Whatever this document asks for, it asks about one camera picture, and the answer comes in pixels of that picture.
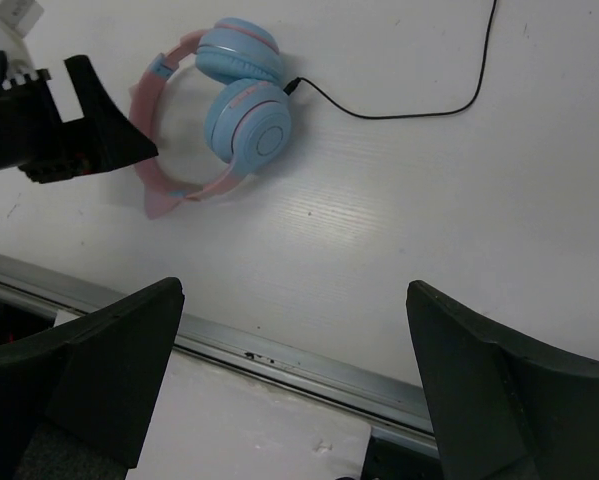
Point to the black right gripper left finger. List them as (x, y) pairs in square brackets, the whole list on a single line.
[(76, 400)]

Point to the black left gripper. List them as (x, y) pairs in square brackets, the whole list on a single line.
[(35, 140)]

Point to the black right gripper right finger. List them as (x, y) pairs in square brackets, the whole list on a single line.
[(503, 405)]

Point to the white front cover plate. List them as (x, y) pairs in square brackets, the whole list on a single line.
[(210, 423)]

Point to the aluminium front rail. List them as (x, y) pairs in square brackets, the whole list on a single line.
[(397, 410)]

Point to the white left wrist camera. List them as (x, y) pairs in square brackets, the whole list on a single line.
[(17, 19)]

